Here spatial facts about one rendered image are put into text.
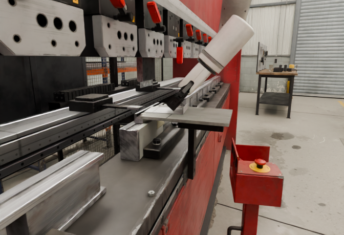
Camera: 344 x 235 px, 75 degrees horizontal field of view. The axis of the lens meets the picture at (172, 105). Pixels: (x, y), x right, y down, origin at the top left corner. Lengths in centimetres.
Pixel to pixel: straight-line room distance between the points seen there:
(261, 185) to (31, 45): 78
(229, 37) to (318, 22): 760
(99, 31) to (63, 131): 42
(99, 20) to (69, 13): 8
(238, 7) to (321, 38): 748
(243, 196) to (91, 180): 57
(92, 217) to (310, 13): 808
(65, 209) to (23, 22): 31
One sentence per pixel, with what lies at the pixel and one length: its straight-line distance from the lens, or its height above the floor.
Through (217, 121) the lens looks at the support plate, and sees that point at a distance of 64.
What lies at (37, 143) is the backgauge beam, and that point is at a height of 94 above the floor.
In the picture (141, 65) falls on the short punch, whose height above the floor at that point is 115.
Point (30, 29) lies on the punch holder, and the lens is 36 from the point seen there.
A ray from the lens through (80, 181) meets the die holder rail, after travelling 48.
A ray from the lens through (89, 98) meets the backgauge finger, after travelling 84.
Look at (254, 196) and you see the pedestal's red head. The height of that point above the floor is 70.
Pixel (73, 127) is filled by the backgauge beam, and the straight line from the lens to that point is 83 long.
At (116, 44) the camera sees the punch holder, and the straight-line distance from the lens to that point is 51.
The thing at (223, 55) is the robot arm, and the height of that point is 118.
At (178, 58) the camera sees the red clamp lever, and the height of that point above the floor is 117.
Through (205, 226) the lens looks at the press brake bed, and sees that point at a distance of 176.
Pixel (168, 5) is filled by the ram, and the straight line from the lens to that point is 87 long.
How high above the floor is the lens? 117
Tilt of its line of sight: 12 degrees down
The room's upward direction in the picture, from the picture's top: straight up
